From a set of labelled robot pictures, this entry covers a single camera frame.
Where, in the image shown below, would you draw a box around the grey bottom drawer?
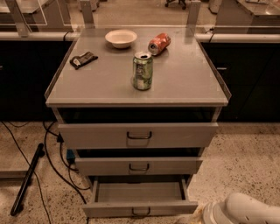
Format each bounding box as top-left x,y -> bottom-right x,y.
82,175 -> 198,218

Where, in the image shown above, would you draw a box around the grey drawer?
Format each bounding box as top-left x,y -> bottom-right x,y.
82,175 -> 198,218
59,122 -> 218,150
75,157 -> 202,176

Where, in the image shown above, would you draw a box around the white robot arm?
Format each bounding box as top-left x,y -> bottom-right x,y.
202,192 -> 280,224

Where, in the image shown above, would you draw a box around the grey drawer cabinet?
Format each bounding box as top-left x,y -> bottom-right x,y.
44,26 -> 233,187

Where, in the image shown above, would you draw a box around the grey top drawer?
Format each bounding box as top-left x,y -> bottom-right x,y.
59,122 -> 218,150

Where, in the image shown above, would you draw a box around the grey middle drawer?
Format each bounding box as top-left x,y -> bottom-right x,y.
75,157 -> 202,176

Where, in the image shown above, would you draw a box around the green soda can upright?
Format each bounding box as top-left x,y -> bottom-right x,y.
133,52 -> 153,90

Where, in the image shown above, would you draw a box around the orange soda can lying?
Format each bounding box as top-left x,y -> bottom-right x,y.
148,33 -> 171,56

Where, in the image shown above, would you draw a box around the white bowl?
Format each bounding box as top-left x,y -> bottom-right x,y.
105,30 -> 137,49

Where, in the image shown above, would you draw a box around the dark snack bar packet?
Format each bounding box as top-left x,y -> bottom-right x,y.
70,52 -> 98,70

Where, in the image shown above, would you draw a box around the blue power plug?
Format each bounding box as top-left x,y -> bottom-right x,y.
66,149 -> 75,164

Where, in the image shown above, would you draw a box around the black floor bar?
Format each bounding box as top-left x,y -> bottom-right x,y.
10,143 -> 45,216

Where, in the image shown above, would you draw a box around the office chair base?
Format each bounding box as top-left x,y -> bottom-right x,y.
164,0 -> 187,11

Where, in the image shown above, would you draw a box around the black floor cable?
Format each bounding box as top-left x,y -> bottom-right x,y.
0,120 -> 91,224

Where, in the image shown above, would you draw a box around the white horizontal rail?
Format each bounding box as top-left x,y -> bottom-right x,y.
0,31 -> 280,44

